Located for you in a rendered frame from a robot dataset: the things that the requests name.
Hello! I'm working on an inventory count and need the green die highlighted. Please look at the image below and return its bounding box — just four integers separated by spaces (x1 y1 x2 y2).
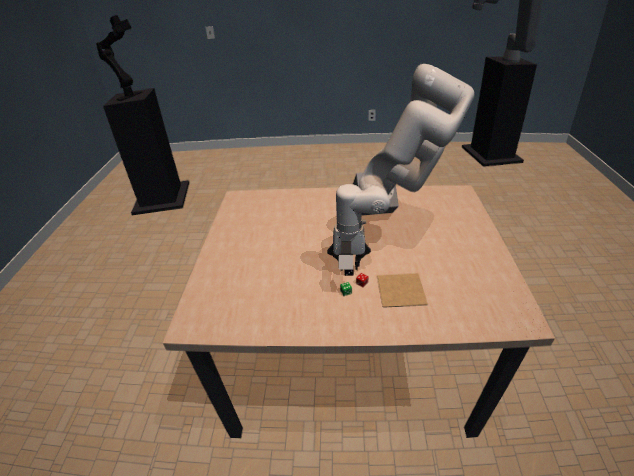
340 282 352 296

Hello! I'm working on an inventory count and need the red die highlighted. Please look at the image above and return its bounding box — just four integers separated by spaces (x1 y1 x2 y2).
356 273 368 287

